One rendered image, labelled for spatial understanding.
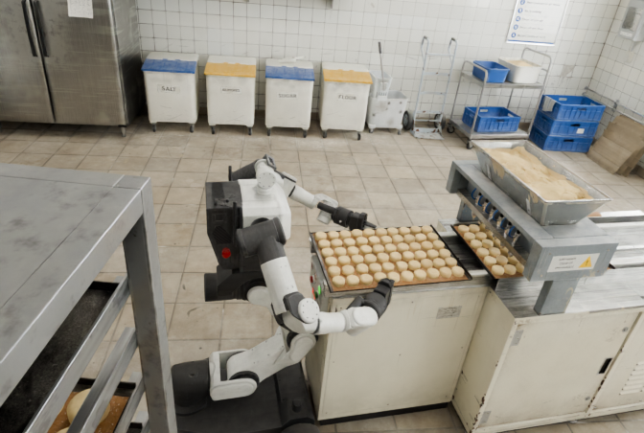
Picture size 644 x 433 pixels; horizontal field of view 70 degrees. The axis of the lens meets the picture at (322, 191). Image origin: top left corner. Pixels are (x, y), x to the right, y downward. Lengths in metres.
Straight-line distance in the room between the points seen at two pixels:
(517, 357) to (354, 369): 0.69
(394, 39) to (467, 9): 0.92
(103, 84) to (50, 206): 4.70
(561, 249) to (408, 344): 0.77
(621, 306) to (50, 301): 2.18
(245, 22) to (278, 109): 1.10
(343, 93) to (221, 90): 1.34
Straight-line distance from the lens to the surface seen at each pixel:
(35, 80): 5.43
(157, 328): 0.66
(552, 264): 1.91
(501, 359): 2.17
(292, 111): 5.31
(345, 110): 5.36
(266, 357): 2.20
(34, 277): 0.43
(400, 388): 2.40
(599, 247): 1.99
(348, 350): 2.09
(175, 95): 5.34
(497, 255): 2.20
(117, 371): 0.64
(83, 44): 5.15
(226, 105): 5.30
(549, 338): 2.24
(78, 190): 0.55
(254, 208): 1.62
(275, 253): 1.49
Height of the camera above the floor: 2.07
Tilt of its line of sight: 29 degrees down
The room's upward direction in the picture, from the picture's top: 6 degrees clockwise
